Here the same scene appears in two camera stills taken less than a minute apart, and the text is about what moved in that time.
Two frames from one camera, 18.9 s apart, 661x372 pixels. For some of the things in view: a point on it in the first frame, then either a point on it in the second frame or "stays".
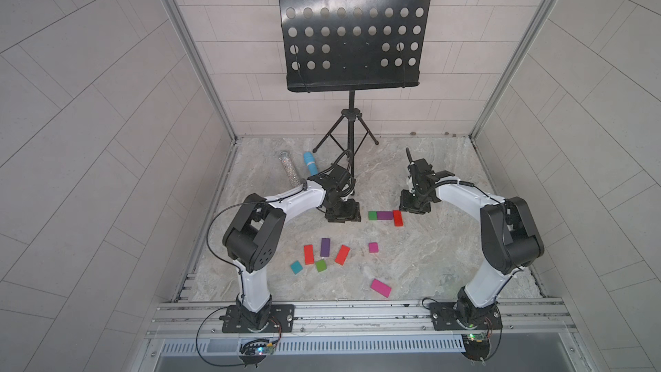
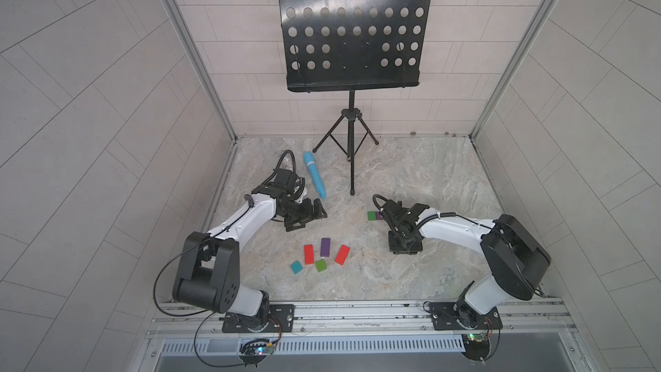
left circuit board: x=254 y=351 stays
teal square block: x=296 y=267 stays
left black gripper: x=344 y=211 → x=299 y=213
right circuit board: x=476 y=345 stays
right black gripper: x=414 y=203 → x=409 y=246
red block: x=309 y=254 stays
